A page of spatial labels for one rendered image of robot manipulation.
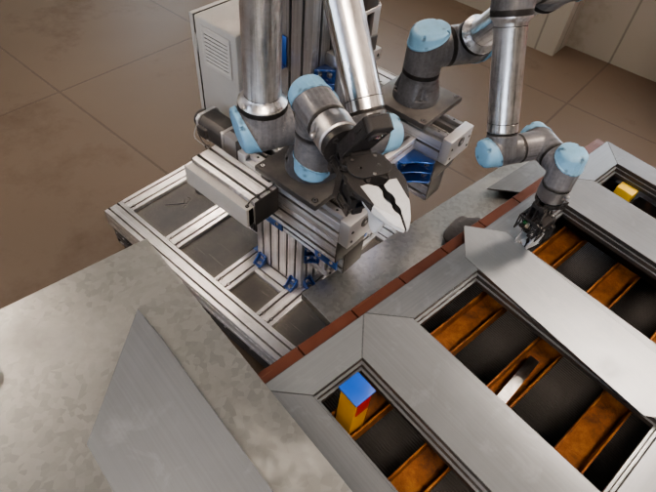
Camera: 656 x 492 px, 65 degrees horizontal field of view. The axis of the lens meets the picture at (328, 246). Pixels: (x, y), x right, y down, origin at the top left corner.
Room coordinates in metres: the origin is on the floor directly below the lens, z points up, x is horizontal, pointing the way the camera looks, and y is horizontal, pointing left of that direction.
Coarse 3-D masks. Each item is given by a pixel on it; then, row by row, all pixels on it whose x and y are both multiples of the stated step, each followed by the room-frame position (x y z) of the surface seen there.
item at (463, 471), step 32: (576, 224) 1.20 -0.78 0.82; (640, 256) 1.07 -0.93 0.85; (576, 288) 0.91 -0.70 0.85; (416, 320) 0.76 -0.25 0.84; (384, 384) 0.57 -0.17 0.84; (416, 416) 0.50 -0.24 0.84; (640, 416) 0.56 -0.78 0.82; (448, 448) 0.43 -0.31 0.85; (640, 448) 0.48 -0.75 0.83; (480, 480) 0.37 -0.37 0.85
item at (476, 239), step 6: (480, 228) 1.10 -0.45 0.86; (486, 228) 1.10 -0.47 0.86; (468, 234) 1.07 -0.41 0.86; (474, 234) 1.07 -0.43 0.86; (480, 234) 1.07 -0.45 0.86; (486, 234) 1.08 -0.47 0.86; (492, 234) 1.08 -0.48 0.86; (498, 234) 1.08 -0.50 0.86; (468, 240) 1.04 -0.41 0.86; (474, 240) 1.05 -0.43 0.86; (480, 240) 1.05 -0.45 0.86; (486, 240) 1.05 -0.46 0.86; (492, 240) 1.06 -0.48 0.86; (468, 246) 1.02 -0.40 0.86; (474, 246) 1.02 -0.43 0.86; (480, 246) 1.03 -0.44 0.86; (468, 252) 1.00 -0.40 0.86
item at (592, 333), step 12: (600, 312) 0.83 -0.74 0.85; (576, 324) 0.79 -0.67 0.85; (588, 324) 0.79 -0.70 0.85; (600, 324) 0.80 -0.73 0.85; (612, 324) 0.80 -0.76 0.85; (564, 336) 0.75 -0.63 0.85; (576, 336) 0.75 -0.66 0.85; (588, 336) 0.75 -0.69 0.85; (600, 336) 0.76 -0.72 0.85; (612, 336) 0.76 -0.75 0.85; (576, 348) 0.71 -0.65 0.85; (588, 348) 0.72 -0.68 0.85
